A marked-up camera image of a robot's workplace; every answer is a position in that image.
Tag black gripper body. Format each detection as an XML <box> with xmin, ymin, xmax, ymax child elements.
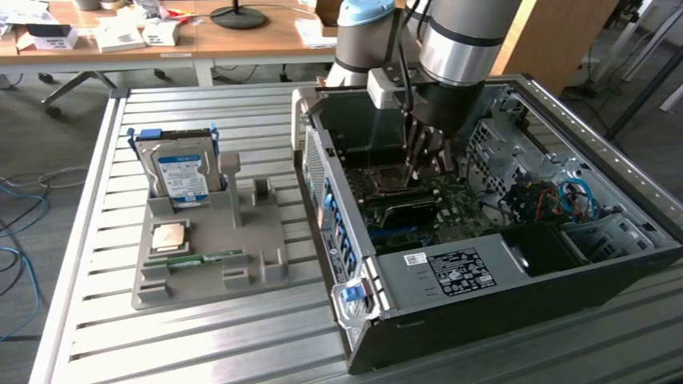
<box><xmin>410</xmin><ymin>79</ymin><xmax>487</xmax><ymax>139</ymax></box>

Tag perforated metal drive cage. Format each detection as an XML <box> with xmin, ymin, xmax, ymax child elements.
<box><xmin>467</xmin><ymin>115</ymin><xmax>538</xmax><ymax>201</ymax></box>

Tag green motherboard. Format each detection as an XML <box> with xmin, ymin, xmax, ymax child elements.
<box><xmin>340</xmin><ymin>143</ymin><xmax>503</xmax><ymax>255</ymax></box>

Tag wooden partition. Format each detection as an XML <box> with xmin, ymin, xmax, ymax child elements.
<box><xmin>488</xmin><ymin>0</ymin><xmax>623</xmax><ymax>97</ymax></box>

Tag white booklet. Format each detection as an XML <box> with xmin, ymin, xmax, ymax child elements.
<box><xmin>293</xmin><ymin>18</ymin><xmax>339</xmax><ymax>50</ymax></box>

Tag grey power supply unit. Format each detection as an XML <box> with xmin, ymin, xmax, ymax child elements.
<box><xmin>367</xmin><ymin>234</ymin><xmax>532</xmax><ymax>313</ymax></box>

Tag brown cardboard box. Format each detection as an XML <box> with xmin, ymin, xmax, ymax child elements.
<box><xmin>313</xmin><ymin>0</ymin><xmax>344</xmax><ymax>27</ymax></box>

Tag blue case release latch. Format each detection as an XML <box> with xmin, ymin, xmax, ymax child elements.
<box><xmin>340</xmin><ymin>282</ymin><xmax>365</xmax><ymax>306</ymax></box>

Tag metal disk bay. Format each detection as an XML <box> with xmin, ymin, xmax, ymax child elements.
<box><xmin>559</xmin><ymin>214</ymin><xmax>655</xmax><ymax>265</ymax></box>

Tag open black PC case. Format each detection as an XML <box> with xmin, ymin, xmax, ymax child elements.
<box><xmin>291</xmin><ymin>73</ymin><xmax>683</xmax><ymax>376</ymax></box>

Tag grey parts rack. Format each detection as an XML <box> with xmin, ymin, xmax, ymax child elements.
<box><xmin>131</xmin><ymin>150</ymin><xmax>292</xmax><ymax>311</ymax></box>

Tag hard disk with blue carrier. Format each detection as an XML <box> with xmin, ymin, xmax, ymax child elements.
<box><xmin>125</xmin><ymin>123</ymin><xmax>228</xmax><ymax>209</ymax></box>

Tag black round lamp base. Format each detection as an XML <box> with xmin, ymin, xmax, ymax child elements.
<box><xmin>209</xmin><ymin>0</ymin><xmax>269</xmax><ymax>30</ymax></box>

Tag green RAM stick with label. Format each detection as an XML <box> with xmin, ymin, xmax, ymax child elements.
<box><xmin>143</xmin><ymin>250</ymin><xmax>244</xmax><ymax>268</ymax></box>

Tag CPU chip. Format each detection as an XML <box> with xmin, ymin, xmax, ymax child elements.
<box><xmin>149</xmin><ymin>222</ymin><xmax>191</xmax><ymax>253</ymax></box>

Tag small white printed box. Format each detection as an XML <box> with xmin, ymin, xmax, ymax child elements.
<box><xmin>141</xmin><ymin>19</ymin><xmax>180</xmax><ymax>47</ymax></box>

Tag flat white box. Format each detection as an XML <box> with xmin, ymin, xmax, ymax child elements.
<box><xmin>93</xmin><ymin>22</ymin><xmax>147</xmax><ymax>54</ymax></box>

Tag white box with black lid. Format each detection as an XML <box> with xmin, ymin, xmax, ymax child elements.
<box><xmin>24</xmin><ymin>23</ymin><xmax>80</xmax><ymax>51</ymax></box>

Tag stack of papers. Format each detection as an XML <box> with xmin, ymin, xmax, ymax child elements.
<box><xmin>0</xmin><ymin>0</ymin><xmax>61</xmax><ymax>26</ymax></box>

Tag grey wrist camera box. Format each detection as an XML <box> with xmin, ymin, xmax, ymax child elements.
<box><xmin>365</xmin><ymin>66</ymin><xmax>423</xmax><ymax>111</ymax></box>

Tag black camera cable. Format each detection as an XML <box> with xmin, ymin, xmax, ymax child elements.
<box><xmin>392</xmin><ymin>0</ymin><xmax>428</xmax><ymax>115</ymax></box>

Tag red and orange wires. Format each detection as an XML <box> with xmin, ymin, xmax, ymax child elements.
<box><xmin>536</xmin><ymin>187</ymin><xmax>563</xmax><ymax>222</ymax></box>

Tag blue data wire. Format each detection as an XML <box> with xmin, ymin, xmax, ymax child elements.
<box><xmin>558</xmin><ymin>178</ymin><xmax>600</xmax><ymax>222</ymax></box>

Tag white desk frame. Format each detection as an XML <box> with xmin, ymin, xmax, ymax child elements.
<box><xmin>586</xmin><ymin>0</ymin><xmax>683</xmax><ymax>113</ymax></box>

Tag wooden desk with white frame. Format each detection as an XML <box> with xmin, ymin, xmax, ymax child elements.
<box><xmin>195</xmin><ymin>0</ymin><xmax>375</xmax><ymax>87</ymax></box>
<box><xmin>0</xmin><ymin>0</ymin><xmax>201</xmax><ymax>117</ymax></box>

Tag grey floor cable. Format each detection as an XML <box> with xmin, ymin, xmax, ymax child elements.
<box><xmin>0</xmin><ymin>166</ymin><xmax>89</xmax><ymax>191</ymax></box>

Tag blue floor cable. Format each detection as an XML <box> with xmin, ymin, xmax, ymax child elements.
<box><xmin>0</xmin><ymin>182</ymin><xmax>51</xmax><ymax>239</ymax></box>
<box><xmin>0</xmin><ymin>246</ymin><xmax>44</xmax><ymax>342</ymax></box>

